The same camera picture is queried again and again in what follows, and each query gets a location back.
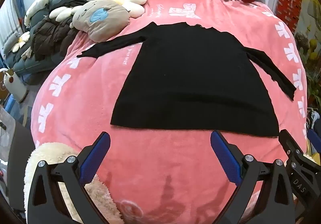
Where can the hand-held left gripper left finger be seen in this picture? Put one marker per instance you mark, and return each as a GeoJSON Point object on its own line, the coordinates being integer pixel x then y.
{"type": "Point", "coordinates": [97, 153]}

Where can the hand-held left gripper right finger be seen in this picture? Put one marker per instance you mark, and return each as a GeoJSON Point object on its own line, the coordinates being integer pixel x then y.
{"type": "Point", "coordinates": [225, 156]}

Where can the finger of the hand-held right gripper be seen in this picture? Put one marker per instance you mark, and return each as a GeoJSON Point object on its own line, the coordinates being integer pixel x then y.
{"type": "Point", "coordinates": [288, 142]}
{"type": "Point", "coordinates": [314, 136]}

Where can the black sweater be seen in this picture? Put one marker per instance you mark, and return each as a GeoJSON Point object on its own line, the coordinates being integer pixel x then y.
{"type": "Point", "coordinates": [195, 76]}

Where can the pink printed blanket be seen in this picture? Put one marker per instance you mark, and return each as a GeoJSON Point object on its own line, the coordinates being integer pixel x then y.
{"type": "Point", "coordinates": [160, 163]}

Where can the dark grey chair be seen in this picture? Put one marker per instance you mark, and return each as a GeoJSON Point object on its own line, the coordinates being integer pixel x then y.
{"type": "Point", "coordinates": [17, 148]}

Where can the plant with yellow fruits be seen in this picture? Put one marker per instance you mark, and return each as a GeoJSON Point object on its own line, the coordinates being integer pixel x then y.
{"type": "Point", "coordinates": [313, 45]}

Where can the grey-blue sofa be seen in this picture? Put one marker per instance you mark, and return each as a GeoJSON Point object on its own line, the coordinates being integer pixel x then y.
{"type": "Point", "coordinates": [27, 66]}

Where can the brown puffer jacket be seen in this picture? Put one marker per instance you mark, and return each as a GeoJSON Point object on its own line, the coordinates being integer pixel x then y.
{"type": "Point", "coordinates": [52, 33]}

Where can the small white flower pillow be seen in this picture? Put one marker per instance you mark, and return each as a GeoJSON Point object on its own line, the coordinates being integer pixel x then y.
{"type": "Point", "coordinates": [21, 40]}

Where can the white plush toy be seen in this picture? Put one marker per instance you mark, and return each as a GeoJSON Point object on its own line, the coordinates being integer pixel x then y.
{"type": "Point", "coordinates": [37, 5]}

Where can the blue curtain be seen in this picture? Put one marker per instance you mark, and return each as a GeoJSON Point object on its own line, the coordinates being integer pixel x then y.
{"type": "Point", "coordinates": [10, 13]}

